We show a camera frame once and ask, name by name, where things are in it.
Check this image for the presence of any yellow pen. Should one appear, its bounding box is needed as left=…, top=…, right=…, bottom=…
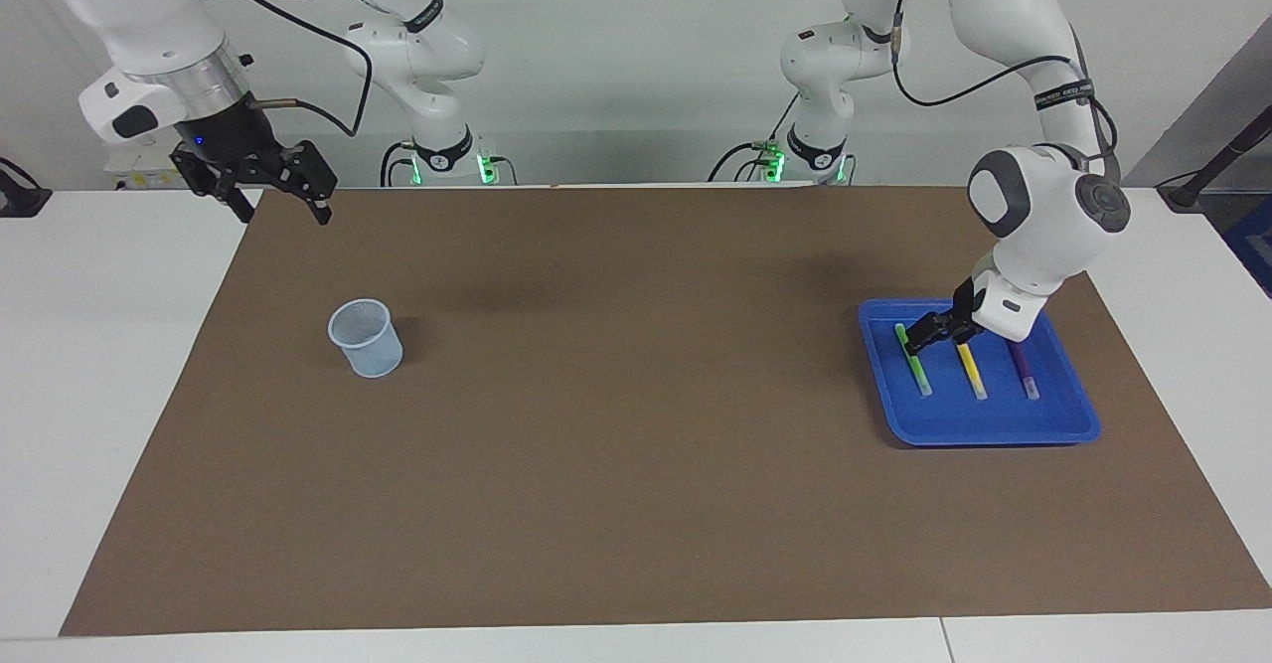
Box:
left=956, top=343, right=990, bottom=401

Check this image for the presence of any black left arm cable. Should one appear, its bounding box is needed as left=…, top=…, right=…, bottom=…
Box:
left=887, top=0, right=1124, bottom=182

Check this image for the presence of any black stand pole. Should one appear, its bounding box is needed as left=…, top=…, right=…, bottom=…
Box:
left=1158, top=106, right=1272, bottom=212

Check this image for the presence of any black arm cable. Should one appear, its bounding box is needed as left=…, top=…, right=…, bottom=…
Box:
left=887, top=0, right=1124, bottom=182
left=204, top=0, right=374, bottom=139

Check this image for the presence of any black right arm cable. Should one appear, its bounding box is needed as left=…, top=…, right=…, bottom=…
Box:
left=204, top=0, right=374, bottom=139

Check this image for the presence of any black table clamp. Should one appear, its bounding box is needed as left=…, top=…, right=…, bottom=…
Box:
left=0, top=158, right=53, bottom=219

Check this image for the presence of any pale blue mesh cup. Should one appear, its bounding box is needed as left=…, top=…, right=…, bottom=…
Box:
left=328, top=298, right=405, bottom=380

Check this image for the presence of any white power box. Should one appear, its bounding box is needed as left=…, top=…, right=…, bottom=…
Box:
left=104, top=141, right=195, bottom=192

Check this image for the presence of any blue crate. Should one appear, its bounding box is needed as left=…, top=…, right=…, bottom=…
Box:
left=1222, top=191, right=1272, bottom=298

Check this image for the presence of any blue plastic tray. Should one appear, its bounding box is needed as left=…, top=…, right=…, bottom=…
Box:
left=858, top=298, right=1102, bottom=447

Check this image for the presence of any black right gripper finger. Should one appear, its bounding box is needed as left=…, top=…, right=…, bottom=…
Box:
left=263, top=141, right=339, bottom=227
left=169, top=144, right=257, bottom=225

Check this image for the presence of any brown table mat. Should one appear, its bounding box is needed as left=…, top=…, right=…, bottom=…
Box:
left=60, top=184, right=1272, bottom=637

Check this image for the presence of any green pen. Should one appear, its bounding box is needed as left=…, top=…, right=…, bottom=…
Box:
left=894, top=323, right=934, bottom=398

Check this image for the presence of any purple pen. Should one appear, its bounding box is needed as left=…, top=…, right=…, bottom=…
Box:
left=1009, top=343, right=1041, bottom=402

